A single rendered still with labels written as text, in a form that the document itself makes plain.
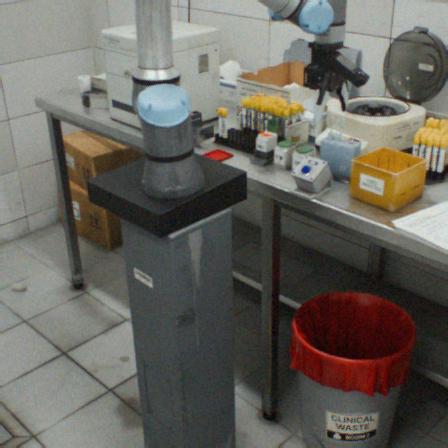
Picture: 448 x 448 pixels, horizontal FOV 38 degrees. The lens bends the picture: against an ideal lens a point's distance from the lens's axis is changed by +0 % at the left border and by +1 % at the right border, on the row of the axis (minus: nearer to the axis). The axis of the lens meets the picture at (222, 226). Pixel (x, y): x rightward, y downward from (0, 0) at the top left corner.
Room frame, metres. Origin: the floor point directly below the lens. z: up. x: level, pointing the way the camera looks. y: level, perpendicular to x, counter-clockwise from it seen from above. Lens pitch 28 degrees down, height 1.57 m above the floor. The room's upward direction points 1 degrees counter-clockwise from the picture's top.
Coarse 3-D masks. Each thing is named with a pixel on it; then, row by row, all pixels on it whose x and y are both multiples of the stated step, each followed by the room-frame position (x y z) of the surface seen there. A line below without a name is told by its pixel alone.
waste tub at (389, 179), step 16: (352, 160) 1.47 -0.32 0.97; (368, 160) 1.52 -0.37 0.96; (384, 160) 1.55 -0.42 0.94; (400, 160) 1.52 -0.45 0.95; (416, 160) 1.48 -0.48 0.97; (352, 176) 1.47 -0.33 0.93; (368, 176) 1.44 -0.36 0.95; (384, 176) 1.40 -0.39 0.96; (400, 176) 1.39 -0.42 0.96; (416, 176) 1.44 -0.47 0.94; (352, 192) 1.47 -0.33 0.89; (368, 192) 1.43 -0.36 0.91; (384, 192) 1.40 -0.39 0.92; (400, 192) 1.40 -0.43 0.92; (416, 192) 1.44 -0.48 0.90; (384, 208) 1.40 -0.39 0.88
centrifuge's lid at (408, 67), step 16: (416, 32) 1.92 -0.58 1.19; (400, 48) 2.02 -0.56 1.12; (416, 48) 1.99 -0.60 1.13; (432, 48) 1.95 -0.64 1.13; (384, 64) 2.01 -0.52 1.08; (400, 64) 2.02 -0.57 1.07; (416, 64) 1.99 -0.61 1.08; (432, 64) 1.95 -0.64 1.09; (384, 80) 1.99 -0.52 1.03; (400, 80) 2.00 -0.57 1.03; (416, 80) 1.97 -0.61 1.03; (432, 80) 1.92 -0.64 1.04; (400, 96) 1.95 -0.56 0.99; (416, 96) 1.94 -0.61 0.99; (432, 96) 1.86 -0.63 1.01
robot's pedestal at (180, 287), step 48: (144, 240) 1.37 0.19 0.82; (192, 240) 1.34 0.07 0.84; (144, 288) 1.38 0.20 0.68; (192, 288) 1.33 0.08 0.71; (144, 336) 1.39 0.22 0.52; (192, 336) 1.33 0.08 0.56; (144, 384) 1.41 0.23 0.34; (192, 384) 1.32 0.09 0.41; (144, 432) 1.43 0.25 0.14; (192, 432) 1.31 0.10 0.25
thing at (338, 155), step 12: (324, 144) 1.62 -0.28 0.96; (336, 144) 1.60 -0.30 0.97; (348, 144) 1.59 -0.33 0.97; (360, 144) 1.59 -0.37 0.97; (324, 156) 1.62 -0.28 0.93; (336, 156) 1.60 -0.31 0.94; (348, 156) 1.57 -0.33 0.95; (336, 168) 1.59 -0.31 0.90; (348, 168) 1.57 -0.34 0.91; (348, 180) 1.56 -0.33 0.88
